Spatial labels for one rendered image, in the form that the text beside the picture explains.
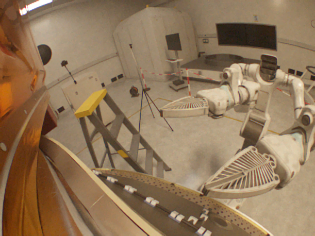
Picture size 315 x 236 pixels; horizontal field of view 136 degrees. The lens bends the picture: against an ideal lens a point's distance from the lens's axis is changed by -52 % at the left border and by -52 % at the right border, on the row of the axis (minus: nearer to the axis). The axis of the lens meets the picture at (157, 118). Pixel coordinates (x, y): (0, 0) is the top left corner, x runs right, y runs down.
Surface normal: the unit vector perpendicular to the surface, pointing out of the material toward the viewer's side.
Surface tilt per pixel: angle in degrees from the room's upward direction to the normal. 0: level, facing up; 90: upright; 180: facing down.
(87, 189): 0
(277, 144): 3
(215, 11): 90
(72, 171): 0
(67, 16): 90
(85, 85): 90
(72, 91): 90
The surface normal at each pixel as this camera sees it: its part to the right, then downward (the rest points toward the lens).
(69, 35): 0.69, 0.27
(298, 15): -0.69, 0.53
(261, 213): -0.22, -0.80
